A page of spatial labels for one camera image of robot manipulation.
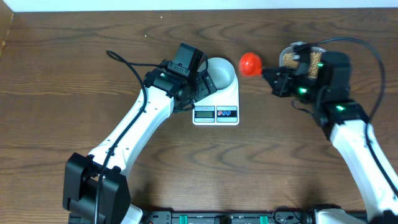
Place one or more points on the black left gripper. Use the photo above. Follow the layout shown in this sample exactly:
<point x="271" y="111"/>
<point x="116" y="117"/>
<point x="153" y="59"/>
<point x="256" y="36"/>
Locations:
<point x="205" y="87"/>

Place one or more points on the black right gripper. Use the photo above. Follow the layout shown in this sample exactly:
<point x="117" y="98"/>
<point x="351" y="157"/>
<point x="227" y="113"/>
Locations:
<point x="279" y="88"/>

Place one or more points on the red plastic measuring scoop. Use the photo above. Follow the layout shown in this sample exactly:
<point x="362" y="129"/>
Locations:
<point x="250" y="64"/>

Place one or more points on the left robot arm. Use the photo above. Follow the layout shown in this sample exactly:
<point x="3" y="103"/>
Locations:
<point x="95" y="186"/>

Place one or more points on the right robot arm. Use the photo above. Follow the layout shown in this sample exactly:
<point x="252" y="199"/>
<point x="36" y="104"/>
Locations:
<point x="344" y="123"/>

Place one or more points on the grey round bowl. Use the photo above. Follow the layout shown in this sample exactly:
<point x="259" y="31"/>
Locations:
<point x="222" y="73"/>

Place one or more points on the white digital kitchen scale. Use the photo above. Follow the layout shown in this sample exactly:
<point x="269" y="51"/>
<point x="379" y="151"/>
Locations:
<point x="218" y="109"/>

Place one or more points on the yellow soybeans in container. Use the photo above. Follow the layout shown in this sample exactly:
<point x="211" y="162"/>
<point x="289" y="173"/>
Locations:
<point x="315" y="57"/>

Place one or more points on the clear plastic bean container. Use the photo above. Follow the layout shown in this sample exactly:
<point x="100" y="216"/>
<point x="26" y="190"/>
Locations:
<point x="300" y="55"/>

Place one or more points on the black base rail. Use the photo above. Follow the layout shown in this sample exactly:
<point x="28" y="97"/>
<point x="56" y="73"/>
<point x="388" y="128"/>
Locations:
<point x="283" y="216"/>

